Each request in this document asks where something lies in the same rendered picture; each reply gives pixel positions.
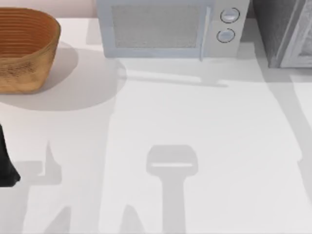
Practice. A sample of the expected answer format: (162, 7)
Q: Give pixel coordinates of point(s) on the small microwave knob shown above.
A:
(225, 35)

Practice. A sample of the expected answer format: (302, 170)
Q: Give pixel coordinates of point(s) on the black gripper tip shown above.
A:
(6, 168)

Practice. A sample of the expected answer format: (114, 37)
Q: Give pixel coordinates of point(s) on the microwave oven door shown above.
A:
(156, 26)

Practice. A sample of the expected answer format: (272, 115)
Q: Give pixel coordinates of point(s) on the pale microwave oven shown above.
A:
(240, 29)

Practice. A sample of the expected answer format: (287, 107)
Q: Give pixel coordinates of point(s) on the large microwave knob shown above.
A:
(229, 15)

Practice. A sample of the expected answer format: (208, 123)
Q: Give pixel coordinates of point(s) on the grey cabinet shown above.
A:
(275, 31)

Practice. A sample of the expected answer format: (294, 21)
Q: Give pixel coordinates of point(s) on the brown woven basket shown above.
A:
(26, 58)

